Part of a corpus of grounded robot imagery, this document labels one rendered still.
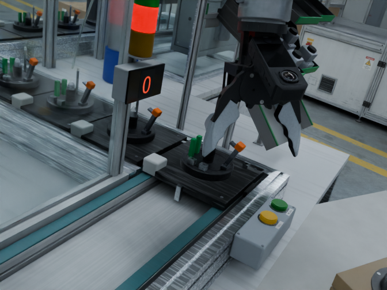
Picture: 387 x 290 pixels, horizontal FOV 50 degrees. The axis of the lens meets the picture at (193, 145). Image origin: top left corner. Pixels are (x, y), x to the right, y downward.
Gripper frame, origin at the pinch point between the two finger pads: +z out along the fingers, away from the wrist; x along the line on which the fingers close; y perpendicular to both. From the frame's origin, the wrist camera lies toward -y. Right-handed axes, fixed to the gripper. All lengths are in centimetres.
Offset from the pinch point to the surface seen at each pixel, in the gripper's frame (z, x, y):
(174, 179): 17.2, 3.6, 36.5
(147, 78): -7.6, 11.9, 31.7
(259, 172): 18, -21, 42
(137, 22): -18.8, 14.6, 29.3
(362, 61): 4, -278, 361
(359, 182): 93, -193, 220
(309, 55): -13, -41, 61
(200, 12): -23, -7, 65
